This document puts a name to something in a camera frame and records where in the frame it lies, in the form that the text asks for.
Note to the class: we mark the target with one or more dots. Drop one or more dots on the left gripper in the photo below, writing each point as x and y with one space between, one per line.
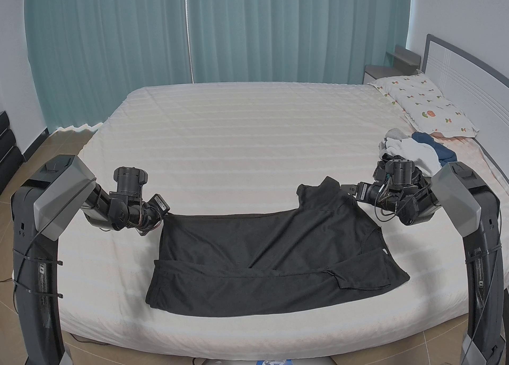
149 218

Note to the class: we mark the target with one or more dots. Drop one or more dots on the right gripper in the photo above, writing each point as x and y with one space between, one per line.
370 192

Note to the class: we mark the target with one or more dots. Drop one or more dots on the black T-shirt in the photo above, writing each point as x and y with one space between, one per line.
278 256

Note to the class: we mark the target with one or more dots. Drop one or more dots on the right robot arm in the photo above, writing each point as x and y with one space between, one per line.
457 196

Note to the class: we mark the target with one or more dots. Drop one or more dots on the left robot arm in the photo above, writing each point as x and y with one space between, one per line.
51 196

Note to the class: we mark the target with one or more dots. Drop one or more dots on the pile of clothes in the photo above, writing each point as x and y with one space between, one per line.
413 152

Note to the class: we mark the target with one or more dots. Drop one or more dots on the bed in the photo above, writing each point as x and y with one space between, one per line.
238 136

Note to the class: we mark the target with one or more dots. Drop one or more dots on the white printed pillow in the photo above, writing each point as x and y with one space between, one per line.
429 105

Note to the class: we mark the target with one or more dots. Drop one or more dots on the grey bedside table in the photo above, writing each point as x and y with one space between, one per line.
381 73

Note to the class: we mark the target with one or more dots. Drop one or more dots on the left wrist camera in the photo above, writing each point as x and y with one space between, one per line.
161 204

